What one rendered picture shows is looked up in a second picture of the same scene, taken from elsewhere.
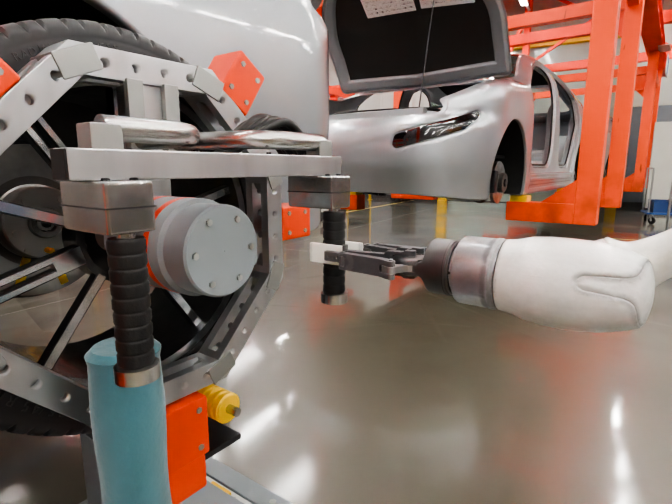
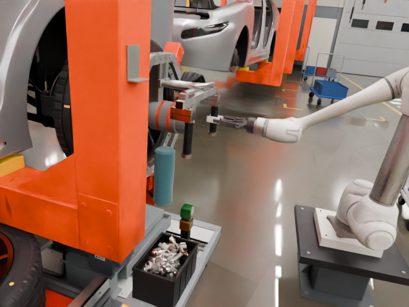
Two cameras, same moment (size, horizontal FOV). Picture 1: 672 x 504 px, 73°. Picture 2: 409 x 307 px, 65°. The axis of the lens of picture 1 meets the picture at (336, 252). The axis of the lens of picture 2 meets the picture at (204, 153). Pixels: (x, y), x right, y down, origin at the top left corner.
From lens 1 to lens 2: 0.94 m
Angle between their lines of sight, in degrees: 21
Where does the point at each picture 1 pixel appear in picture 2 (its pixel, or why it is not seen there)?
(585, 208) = (275, 77)
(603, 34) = not seen: outside the picture
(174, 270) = (178, 127)
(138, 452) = (170, 179)
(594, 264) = (290, 127)
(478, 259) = (262, 125)
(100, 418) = (162, 169)
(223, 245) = not seen: hidden behind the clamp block
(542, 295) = (277, 134)
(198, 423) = not seen: hidden behind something
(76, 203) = (178, 113)
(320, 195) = (212, 101)
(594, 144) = (282, 42)
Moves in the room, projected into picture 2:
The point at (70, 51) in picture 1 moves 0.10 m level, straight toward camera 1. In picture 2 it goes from (151, 59) to (167, 63)
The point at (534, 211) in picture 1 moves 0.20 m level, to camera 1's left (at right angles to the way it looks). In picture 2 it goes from (250, 77) to (238, 76)
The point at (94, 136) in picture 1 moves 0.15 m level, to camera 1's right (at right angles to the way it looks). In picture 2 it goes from (185, 97) to (223, 98)
